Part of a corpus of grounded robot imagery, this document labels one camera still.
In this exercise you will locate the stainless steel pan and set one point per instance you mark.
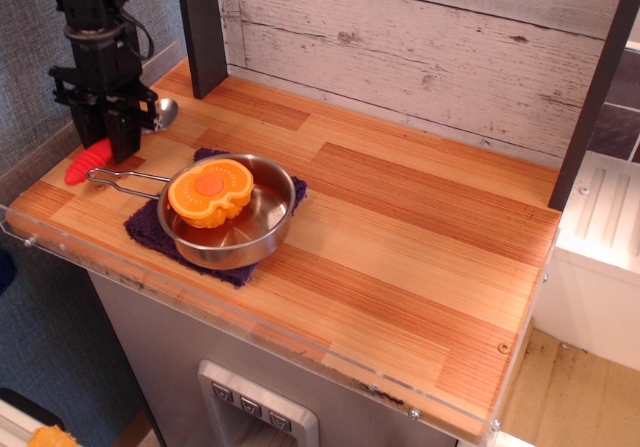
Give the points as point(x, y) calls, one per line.
point(137, 183)

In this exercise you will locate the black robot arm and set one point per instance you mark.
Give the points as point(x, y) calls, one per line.
point(94, 15)

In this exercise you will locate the orange toy pumpkin half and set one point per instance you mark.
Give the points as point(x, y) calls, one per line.
point(209, 193)

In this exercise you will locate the clear acrylic edge guard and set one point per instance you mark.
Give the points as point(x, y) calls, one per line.
point(332, 300)

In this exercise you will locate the white toy sink unit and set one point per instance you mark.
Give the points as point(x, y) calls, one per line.
point(589, 297)

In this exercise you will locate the grey toy fridge cabinet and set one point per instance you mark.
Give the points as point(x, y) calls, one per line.
point(205, 387)

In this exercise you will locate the red handled metal spoon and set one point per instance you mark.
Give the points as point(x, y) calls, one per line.
point(100, 153)

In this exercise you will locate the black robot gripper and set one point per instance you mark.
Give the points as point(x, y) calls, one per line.
point(105, 83)

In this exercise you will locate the orange object bottom left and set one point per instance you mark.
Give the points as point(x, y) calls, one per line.
point(51, 436)

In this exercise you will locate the dark upright post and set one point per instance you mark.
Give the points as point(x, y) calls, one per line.
point(610, 57)
point(202, 25)

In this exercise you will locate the dark right upright post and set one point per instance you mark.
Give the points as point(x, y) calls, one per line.
point(610, 57)

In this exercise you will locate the dark left upright post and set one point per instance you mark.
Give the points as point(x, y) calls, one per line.
point(202, 25)

